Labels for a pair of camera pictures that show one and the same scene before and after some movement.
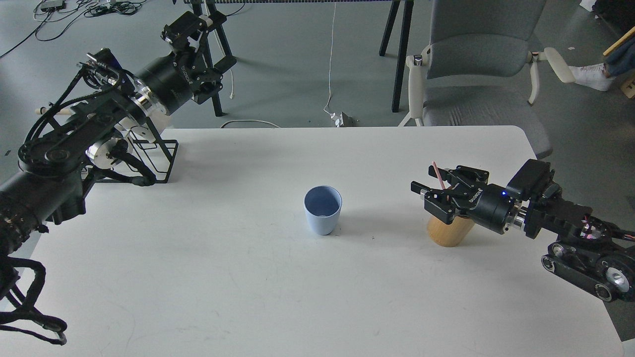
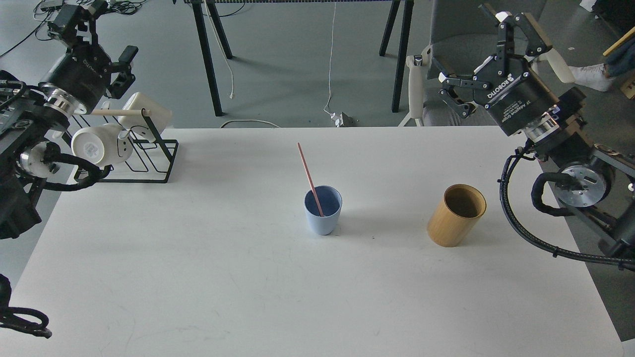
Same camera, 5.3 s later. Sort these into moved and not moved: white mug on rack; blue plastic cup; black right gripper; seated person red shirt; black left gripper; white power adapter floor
Moved: black right gripper; black left gripper
Not moved: white mug on rack; seated person red shirt; white power adapter floor; blue plastic cup
